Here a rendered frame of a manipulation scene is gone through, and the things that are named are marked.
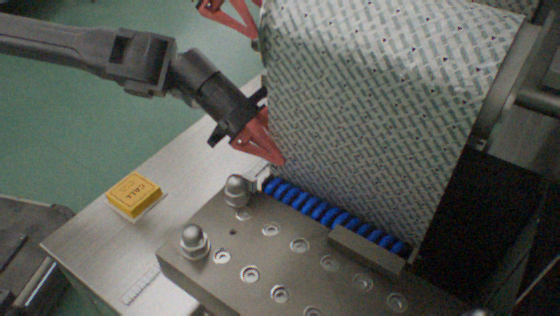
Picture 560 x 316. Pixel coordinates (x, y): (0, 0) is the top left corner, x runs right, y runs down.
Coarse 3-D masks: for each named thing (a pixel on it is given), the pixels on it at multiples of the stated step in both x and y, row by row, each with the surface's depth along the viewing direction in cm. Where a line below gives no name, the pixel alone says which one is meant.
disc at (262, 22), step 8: (264, 0) 43; (272, 0) 44; (264, 8) 44; (264, 16) 44; (264, 24) 45; (264, 32) 45; (264, 40) 46; (264, 48) 47; (264, 56) 47; (264, 64) 48
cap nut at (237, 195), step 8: (232, 176) 55; (240, 176) 55; (232, 184) 55; (240, 184) 55; (232, 192) 55; (240, 192) 55; (248, 192) 58; (232, 200) 56; (240, 200) 56; (248, 200) 57
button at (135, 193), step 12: (132, 180) 74; (144, 180) 74; (108, 192) 72; (120, 192) 72; (132, 192) 72; (144, 192) 72; (156, 192) 73; (120, 204) 71; (132, 204) 70; (144, 204) 72; (132, 216) 71
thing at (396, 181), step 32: (288, 96) 50; (288, 128) 53; (320, 128) 50; (352, 128) 46; (384, 128) 44; (288, 160) 57; (320, 160) 53; (352, 160) 50; (384, 160) 46; (416, 160) 44; (448, 160) 41; (320, 192) 57; (352, 192) 53; (384, 192) 50; (416, 192) 47; (384, 224) 53; (416, 224) 50
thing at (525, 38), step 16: (528, 32) 35; (512, 48) 35; (528, 48) 34; (512, 64) 35; (496, 80) 35; (512, 80) 35; (496, 96) 35; (480, 112) 37; (496, 112) 36; (480, 128) 38
